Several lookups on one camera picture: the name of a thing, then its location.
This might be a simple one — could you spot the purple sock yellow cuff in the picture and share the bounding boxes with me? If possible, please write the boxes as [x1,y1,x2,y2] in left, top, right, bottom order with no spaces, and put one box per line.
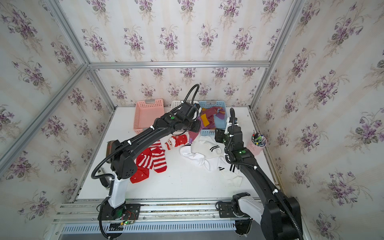
[188,114,212,144]

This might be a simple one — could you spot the red white striped sock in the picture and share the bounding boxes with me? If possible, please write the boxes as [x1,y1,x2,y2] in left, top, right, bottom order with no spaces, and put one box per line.
[136,141,168,173]

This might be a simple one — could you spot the purple striped sock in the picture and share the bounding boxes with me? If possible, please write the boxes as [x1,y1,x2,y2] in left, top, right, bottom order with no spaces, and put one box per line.
[200,107,225,130]

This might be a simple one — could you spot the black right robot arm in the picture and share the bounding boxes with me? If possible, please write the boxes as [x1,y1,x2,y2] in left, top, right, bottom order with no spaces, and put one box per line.
[215,109,304,240]

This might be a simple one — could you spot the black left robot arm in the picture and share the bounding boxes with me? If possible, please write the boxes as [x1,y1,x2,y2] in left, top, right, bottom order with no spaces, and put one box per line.
[91,84,201,222]

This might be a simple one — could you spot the white plastic basket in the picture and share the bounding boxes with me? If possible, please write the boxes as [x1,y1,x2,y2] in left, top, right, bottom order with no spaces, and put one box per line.
[171,100,184,112]

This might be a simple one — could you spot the blue plastic basket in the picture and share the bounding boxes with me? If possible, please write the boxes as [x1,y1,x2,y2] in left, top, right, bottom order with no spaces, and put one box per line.
[199,101,227,136]

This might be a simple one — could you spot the pink plastic basket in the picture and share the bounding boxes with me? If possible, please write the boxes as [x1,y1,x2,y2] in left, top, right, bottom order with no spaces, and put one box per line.
[134,99,165,134]

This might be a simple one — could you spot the pink pen cup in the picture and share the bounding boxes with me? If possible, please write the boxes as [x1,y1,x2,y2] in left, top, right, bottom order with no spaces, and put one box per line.
[247,133,268,156]

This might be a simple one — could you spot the red santa christmas sock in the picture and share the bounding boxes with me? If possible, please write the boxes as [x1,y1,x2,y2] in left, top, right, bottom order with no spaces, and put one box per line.
[165,134,189,151]

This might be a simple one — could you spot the white sock black stripes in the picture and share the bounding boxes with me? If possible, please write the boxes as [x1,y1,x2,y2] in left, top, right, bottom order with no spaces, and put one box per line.
[204,156,243,187]

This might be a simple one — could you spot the white ankle sock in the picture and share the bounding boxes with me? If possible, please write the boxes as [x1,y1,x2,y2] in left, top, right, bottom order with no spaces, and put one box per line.
[180,136,223,172]

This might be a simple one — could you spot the brown plaid glasses case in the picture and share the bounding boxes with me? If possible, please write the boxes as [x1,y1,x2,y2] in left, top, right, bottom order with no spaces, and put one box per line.
[106,140,120,164]

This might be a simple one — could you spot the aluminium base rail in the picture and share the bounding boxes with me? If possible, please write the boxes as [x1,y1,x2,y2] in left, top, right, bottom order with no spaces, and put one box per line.
[53,198,231,224]

